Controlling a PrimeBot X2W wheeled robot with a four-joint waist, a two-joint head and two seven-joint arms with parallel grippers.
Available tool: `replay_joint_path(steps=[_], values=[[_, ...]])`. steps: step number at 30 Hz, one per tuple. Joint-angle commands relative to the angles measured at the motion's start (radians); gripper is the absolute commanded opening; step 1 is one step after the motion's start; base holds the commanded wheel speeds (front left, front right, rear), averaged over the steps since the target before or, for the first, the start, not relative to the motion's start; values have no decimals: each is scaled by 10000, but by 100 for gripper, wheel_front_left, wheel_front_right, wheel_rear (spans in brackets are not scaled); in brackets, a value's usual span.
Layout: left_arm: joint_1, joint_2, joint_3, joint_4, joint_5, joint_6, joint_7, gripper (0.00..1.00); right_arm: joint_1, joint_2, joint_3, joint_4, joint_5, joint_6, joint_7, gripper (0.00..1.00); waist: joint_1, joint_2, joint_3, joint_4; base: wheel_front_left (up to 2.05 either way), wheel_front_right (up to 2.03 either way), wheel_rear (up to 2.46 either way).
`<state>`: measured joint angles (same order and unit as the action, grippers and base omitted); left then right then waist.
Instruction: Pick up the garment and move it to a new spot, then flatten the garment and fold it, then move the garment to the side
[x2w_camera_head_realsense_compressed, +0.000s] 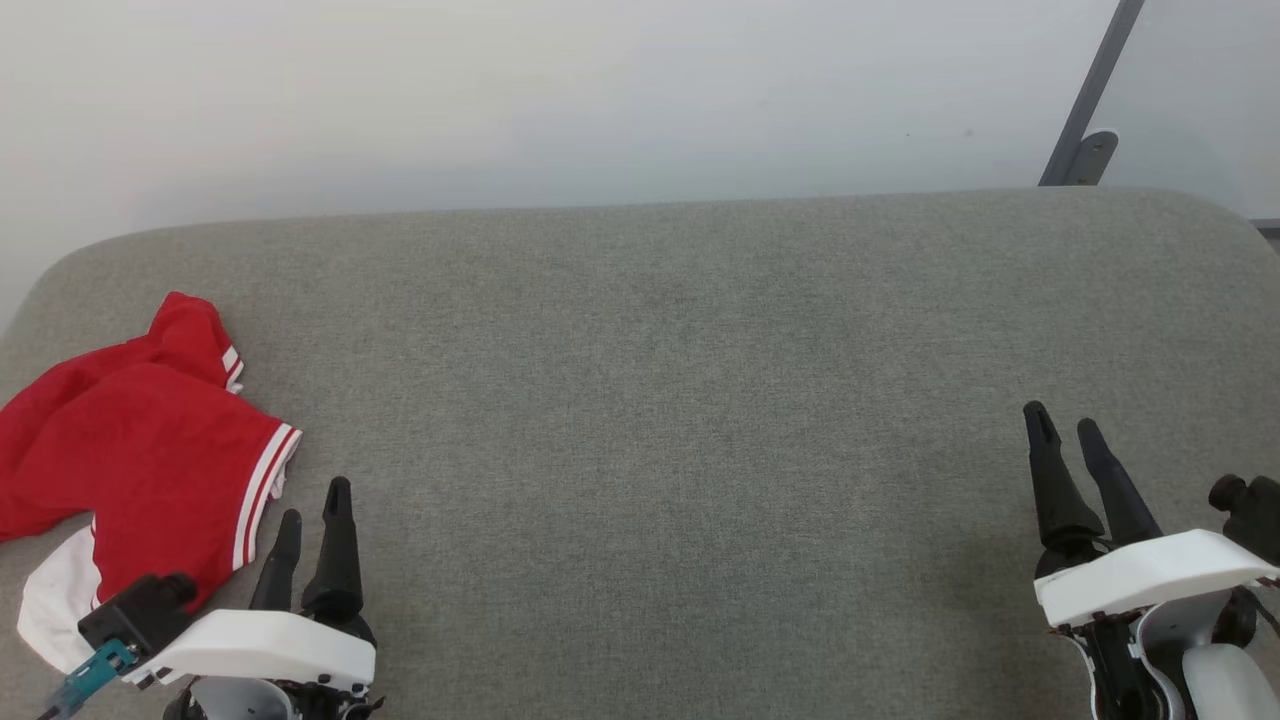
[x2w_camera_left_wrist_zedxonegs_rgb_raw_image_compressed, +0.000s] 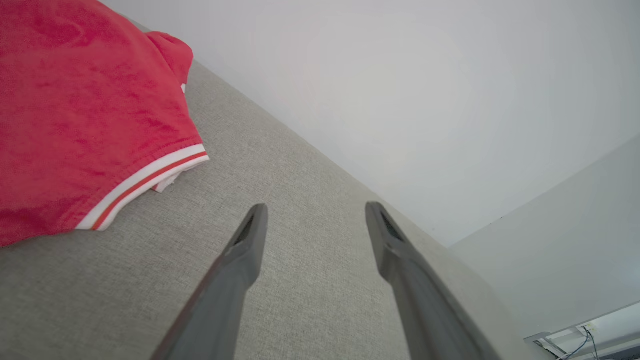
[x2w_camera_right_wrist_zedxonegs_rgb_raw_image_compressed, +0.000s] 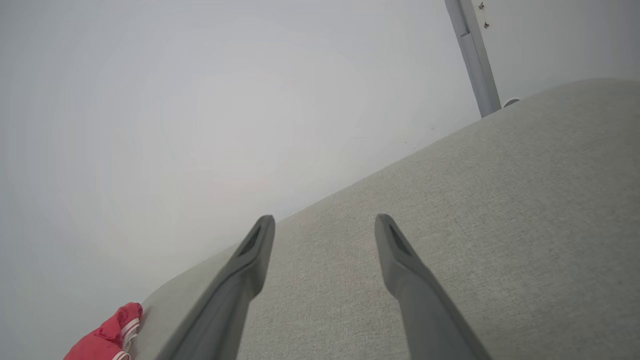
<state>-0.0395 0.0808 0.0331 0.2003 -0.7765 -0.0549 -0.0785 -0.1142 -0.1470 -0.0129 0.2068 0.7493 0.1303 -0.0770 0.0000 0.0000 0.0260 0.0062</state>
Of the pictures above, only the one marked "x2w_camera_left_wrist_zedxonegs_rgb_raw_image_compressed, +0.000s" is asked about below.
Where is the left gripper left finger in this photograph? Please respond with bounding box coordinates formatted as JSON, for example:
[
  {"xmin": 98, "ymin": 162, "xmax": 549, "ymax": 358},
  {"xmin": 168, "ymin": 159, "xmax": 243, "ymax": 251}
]
[{"xmin": 151, "ymin": 203, "xmax": 269, "ymax": 360}]

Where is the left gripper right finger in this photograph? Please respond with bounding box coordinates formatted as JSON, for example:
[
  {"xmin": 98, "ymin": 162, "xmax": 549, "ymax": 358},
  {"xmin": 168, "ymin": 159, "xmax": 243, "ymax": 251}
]
[{"xmin": 365, "ymin": 202, "xmax": 501, "ymax": 360}]

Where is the red white garment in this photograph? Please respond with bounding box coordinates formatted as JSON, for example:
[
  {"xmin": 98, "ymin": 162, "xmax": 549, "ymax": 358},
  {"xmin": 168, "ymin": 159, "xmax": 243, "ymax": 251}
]
[{"xmin": 0, "ymin": 0, "xmax": 210, "ymax": 248}]

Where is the grey fabric sofa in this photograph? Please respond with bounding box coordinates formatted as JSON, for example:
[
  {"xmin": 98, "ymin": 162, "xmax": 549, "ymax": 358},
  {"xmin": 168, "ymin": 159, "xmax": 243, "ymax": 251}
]
[{"xmin": 0, "ymin": 20, "xmax": 551, "ymax": 360}]

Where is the thin black cable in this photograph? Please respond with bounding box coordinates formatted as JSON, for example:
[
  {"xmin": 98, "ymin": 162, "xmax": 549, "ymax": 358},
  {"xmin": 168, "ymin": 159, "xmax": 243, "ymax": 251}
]
[{"xmin": 582, "ymin": 327, "xmax": 600, "ymax": 360}]

